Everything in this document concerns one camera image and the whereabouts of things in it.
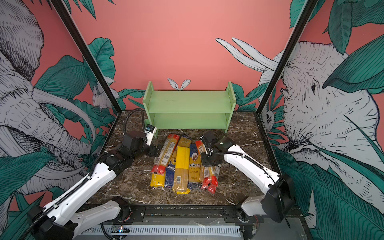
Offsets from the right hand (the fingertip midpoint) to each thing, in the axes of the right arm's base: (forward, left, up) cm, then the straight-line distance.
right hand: (202, 162), depth 77 cm
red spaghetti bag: (+7, 0, +1) cm, 7 cm away
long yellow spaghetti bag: (-3, +12, -8) cm, 15 cm away
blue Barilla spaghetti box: (-3, +19, -11) cm, 22 cm away
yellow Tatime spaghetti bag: (-6, +25, -12) cm, 29 cm away
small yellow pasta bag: (+19, +11, -10) cm, 24 cm away
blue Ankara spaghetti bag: (-7, +4, -9) cm, 12 cm away
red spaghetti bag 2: (-9, -4, +4) cm, 11 cm away
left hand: (+8, +24, +9) cm, 27 cm away
